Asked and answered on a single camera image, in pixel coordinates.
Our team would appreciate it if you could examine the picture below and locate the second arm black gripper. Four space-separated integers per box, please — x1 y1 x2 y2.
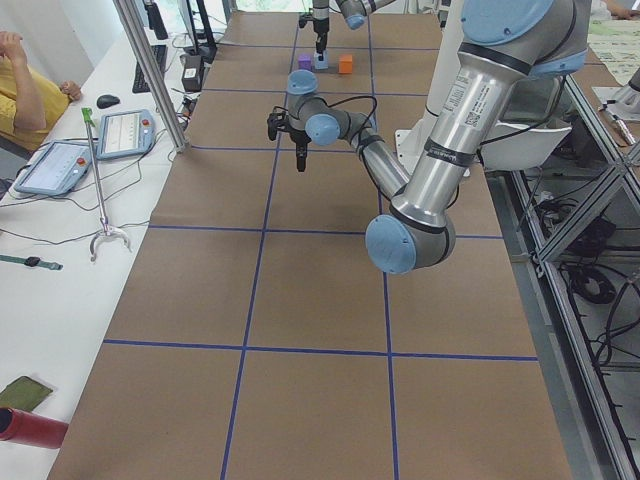
267 110 311 172

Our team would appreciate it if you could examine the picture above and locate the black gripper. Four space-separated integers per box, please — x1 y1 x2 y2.
298 13 329 61

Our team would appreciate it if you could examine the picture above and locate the light blue foam block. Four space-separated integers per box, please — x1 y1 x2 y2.
313 50 329 71

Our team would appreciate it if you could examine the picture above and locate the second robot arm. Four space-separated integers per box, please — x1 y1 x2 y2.
267 1 591 274

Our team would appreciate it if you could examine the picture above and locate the purple foam block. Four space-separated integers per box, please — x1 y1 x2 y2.
297 53 313 71

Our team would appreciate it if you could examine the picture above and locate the orange foam block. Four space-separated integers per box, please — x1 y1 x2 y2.
338 54 354 75

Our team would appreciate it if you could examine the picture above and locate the black power adapter box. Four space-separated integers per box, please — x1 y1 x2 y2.
181 55 204 92

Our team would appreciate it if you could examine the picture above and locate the black keyboard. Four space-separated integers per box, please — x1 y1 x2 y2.
131 43 169 95

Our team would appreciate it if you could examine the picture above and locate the teach pendant tablet far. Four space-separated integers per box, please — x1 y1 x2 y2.
96 109 155 160

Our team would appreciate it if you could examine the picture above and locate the teach pendant tablet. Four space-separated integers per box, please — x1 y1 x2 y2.
13 141 92 196
96 109 155 160

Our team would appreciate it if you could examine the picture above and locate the black computer mouse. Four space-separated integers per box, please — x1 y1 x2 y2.
96 94 121 109

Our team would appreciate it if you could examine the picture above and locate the reacher grabber stick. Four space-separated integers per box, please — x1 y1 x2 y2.
81 107 131 262

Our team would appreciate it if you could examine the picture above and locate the white plastic chair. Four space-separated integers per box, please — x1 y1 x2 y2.
480 122 572 171

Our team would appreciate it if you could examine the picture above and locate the teach pendant tablet near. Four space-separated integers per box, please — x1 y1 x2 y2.
13 141 92 196

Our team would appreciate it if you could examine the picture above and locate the person in yellow shirt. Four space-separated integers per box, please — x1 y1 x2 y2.
1 31 83 153

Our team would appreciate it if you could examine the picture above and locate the green cloth pouch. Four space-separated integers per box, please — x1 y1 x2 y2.
0 376 53 412

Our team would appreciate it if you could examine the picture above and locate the red bottle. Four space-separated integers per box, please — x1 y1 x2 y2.
1 407 68 449

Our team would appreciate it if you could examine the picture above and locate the aluminium frame post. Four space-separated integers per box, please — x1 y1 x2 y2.
113 0 188 153

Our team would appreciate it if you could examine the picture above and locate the green strap wristwatch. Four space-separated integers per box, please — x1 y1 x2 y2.
0 254 63 271

